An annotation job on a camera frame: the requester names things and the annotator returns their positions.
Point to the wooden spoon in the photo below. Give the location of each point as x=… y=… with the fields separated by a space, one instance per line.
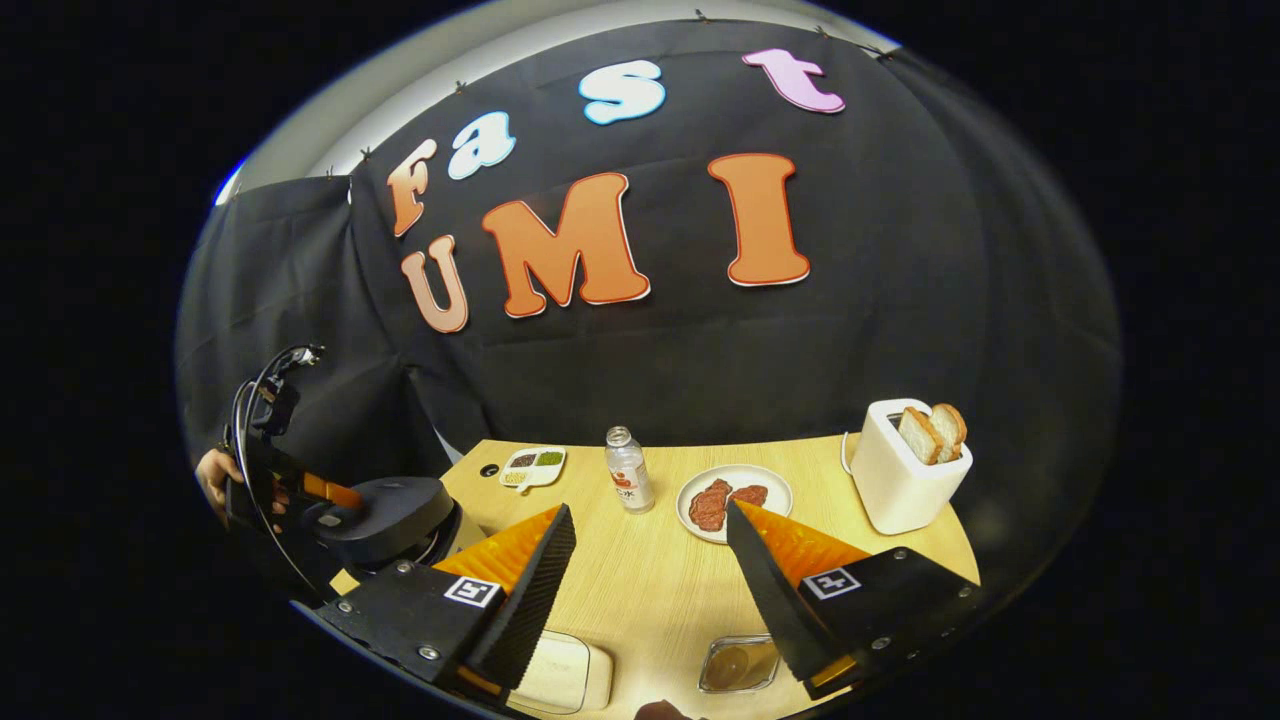
x=735 y=665

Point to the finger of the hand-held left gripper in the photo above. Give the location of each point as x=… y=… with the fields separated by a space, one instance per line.
x=330 y=490

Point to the clear rice container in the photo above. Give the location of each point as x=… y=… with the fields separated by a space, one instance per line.
x=570 y=670

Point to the white divided condiment dish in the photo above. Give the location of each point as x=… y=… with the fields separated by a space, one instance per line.
x=532 y=467

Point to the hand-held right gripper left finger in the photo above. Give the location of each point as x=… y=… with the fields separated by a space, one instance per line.
x=535 y=600

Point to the red steak piece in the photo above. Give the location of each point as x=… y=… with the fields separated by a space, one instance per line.
x=750 y=495
x=709 y=505

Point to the clear drink bottle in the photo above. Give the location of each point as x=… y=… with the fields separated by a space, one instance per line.
x=630 y=480

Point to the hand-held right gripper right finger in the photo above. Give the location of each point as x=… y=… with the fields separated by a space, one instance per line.
x=765 y=600

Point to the black silver rice cooker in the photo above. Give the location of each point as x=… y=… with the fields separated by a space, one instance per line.
x=400 y=515

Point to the white toaster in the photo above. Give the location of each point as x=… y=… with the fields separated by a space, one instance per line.
x=895 y=490

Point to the toast bread slice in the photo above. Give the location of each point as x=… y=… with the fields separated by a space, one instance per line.
x=952 y=424
x=920 y=437

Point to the white round plate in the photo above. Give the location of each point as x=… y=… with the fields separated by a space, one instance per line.
x=775 y=485

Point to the black backdrop cloth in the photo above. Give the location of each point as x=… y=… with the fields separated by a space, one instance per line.
x=900 y=300

